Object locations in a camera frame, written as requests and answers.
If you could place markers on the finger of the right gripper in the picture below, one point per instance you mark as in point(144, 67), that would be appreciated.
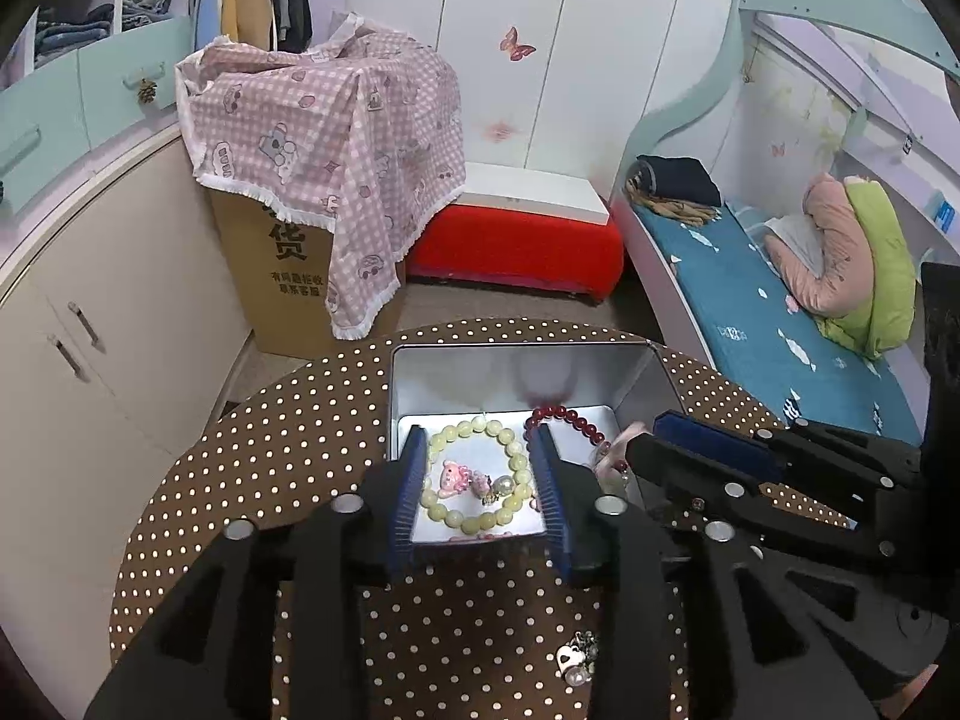
point(737, 499)
point(810, 456)

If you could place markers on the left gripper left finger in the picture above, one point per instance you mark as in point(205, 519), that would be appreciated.
point(392, 493)

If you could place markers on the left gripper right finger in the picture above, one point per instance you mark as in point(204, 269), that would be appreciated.
point(581, 521)

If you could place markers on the pink white kitty charm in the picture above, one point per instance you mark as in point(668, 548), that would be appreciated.
point(454, 479)

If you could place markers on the pearl earring with gold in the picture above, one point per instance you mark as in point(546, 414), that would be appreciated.
point(489, 490)

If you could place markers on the blue bed mattress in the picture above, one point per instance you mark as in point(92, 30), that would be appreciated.
point(717, 299)

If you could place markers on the dark metal tin box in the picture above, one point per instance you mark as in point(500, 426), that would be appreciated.
point(610, 384)

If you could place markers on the brown polka dot tablecloth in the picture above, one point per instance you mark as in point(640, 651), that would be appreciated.
point(474, 638)

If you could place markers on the pink green plush pillow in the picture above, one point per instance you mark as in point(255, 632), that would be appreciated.
point(845, 261)

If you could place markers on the yellow cardboard box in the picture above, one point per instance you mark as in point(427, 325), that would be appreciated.
point(304, 289)

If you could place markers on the dark folded clothes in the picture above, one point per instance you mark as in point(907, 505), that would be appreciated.
point(683, 179)

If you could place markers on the red storage ottoman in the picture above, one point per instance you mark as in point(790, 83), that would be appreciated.
point(523, 229)

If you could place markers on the cream cabinet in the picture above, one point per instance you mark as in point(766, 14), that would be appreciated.
point(120, 327)

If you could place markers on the pink checkered cloth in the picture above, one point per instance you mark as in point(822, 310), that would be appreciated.
point(360, 136)

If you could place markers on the mint drawer unit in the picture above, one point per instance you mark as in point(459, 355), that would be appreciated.
point(70, 107)

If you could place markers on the pink butterfly wall sticker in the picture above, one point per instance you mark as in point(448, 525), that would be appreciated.
point(514, 48)

